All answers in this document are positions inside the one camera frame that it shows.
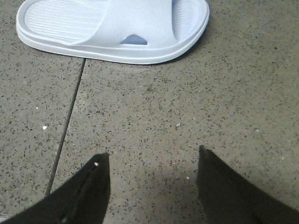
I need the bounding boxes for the light blue slipper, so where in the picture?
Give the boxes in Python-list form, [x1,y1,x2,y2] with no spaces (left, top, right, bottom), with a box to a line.
[16,0,210,64]

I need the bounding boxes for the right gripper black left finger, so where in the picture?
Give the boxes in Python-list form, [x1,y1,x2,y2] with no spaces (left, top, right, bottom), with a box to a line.
[4,153,110,224]

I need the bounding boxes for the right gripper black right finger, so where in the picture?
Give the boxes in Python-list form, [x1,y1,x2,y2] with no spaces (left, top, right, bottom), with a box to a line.
[197,145,299,224]

